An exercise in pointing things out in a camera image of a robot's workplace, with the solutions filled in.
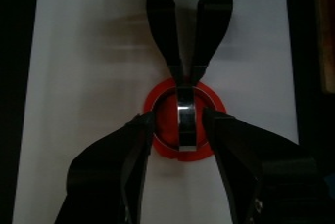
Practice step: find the red dough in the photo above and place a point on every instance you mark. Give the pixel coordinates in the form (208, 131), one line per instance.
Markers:
(168, 126)

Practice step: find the white work board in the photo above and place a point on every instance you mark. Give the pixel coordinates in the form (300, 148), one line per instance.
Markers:
(88, 71)

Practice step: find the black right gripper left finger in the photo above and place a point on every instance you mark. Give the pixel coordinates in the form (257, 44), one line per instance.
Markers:
(109, 169)

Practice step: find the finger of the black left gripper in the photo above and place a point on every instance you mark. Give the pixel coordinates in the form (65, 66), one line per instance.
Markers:
(164, 29)
(214, 29)

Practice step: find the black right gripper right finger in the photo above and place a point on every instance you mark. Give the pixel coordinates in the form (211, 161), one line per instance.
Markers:
(262, 169)

